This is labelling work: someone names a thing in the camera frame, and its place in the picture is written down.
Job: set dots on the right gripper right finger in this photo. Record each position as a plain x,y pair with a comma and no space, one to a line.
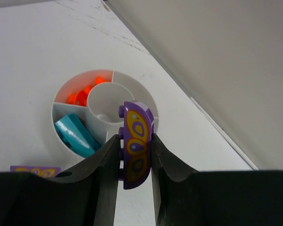
184,196

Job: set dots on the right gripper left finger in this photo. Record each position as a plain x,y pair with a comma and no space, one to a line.
82,195

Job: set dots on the purple brown lego assembly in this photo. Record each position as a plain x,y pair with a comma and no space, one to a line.
44,172

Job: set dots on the long teal lego brick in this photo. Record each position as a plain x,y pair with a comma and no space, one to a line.
75,136

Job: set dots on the purple oval lego plate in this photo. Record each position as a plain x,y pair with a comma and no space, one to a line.
136,134

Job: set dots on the orange lego brick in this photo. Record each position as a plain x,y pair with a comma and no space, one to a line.
80,97

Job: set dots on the white round divided container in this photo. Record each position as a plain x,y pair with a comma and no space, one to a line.
110,89

